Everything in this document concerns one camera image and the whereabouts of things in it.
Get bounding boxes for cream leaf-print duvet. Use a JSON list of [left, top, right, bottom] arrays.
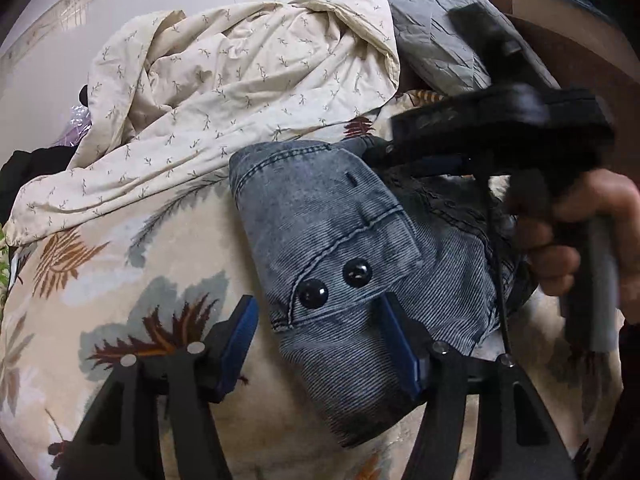
[[2, 0, 403, 248]]

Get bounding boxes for leaf-printed beige blanket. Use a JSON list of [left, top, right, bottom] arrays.
[[0, 87, 626, 480]]

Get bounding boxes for green patterned quilt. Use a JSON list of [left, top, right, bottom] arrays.
[[0, 225, 13, 306]]

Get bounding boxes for grey quilted pillow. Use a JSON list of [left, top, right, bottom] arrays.
[[385, 0, 561, 96]]

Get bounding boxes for grey denim pants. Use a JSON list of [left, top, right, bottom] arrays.
[[229, 139, 538, 448]]

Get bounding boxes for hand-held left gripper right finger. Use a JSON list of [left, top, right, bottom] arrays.
[[380, 291, 578, 480]]

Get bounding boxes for black clothes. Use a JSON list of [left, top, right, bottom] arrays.
[[0, 146, 81, 226]]

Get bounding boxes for person's right hand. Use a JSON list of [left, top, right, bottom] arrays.
[[512, 167, 640, 297]]

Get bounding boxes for clear purple plastic bag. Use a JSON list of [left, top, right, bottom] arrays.
[[57, 105, 93, 148]]

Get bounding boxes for brown headboard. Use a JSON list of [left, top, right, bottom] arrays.
[[422, 0, 640, 171]]

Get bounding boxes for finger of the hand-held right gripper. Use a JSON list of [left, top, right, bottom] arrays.
[[357, 137, 481, 178]]

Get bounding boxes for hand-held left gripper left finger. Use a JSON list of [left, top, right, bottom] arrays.
[[55, 295, 260, 480]]

